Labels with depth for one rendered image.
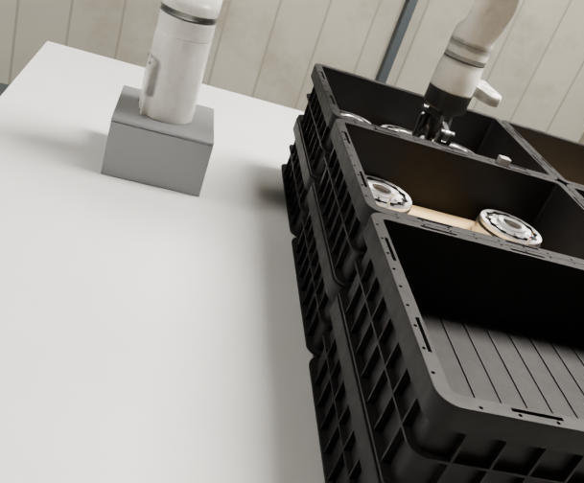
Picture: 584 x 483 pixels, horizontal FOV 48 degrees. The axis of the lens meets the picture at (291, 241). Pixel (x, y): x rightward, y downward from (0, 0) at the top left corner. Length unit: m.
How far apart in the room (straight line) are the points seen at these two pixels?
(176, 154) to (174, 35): 0.19
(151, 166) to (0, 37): 2.25
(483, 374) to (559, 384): 0.10
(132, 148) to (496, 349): 0.65
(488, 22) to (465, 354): 0.55
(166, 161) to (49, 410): 0.54
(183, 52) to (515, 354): 0.67
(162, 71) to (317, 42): 2.15
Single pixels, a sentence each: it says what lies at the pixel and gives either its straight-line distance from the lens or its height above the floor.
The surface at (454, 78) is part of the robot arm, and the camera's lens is 1.11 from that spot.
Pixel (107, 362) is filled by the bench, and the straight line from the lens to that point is 0.76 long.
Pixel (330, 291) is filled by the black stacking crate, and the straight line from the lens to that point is 0.80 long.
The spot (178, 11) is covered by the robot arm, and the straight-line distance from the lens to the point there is 1.07.
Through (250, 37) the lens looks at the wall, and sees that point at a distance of 3.17.
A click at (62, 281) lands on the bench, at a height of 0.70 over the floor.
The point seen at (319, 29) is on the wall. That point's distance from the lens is 3.19.
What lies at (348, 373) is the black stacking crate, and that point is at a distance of 0.68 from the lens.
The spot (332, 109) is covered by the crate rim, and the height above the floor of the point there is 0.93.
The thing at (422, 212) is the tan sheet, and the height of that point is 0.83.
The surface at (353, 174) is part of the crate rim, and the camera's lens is 0.82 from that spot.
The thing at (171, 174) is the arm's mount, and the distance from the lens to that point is 1.12.
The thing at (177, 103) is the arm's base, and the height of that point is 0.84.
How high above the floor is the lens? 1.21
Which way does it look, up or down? 28 degrees down
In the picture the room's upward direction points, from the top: 20 degrees clockwise
